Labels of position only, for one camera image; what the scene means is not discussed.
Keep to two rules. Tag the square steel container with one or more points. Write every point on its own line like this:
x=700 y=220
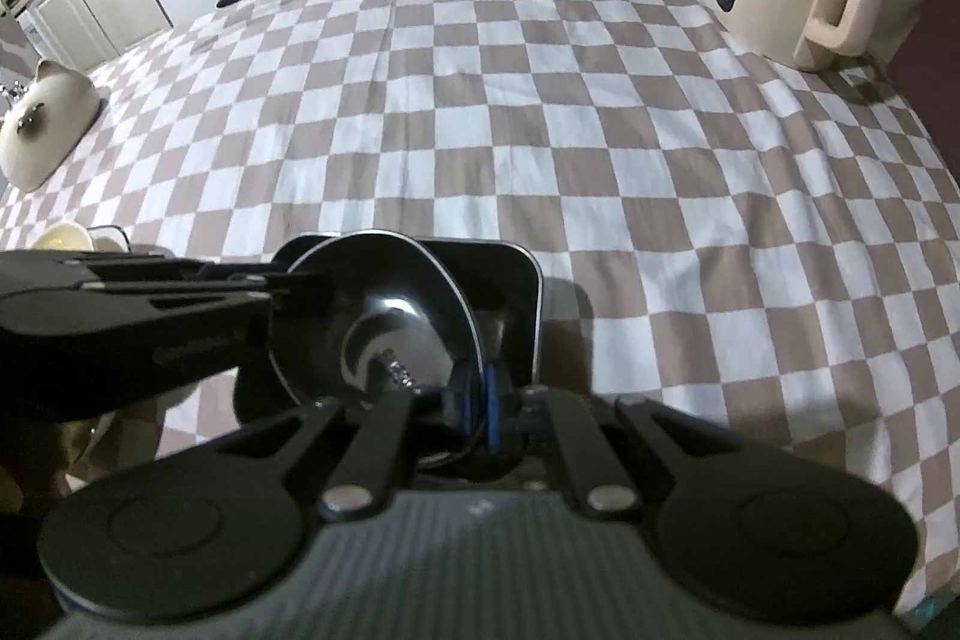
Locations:
x=514 y=310

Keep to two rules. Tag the small steel bowl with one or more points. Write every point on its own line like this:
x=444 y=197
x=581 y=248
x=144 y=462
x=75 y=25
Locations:
x=352 y=302

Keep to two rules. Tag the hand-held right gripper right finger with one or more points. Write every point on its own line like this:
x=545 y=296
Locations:
x=491 y=407

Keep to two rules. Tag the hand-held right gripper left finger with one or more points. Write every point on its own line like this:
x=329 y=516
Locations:
x=382 y=437

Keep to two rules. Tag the white kitchen cabinets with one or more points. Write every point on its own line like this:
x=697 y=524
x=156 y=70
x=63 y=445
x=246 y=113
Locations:
x=97 y=3

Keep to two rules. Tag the white cat-shaped ceramic jar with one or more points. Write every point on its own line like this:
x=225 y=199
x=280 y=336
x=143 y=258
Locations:
x=45 y=123

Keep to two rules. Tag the brown white checkered tablecloth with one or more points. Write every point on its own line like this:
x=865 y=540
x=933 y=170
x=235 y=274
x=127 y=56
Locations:
x=562 y=123

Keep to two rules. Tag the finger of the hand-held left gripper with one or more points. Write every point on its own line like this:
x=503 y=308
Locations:
x=300 y=293

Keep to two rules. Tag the pink cushion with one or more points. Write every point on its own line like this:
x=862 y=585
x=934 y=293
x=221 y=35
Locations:
x=930 y=70

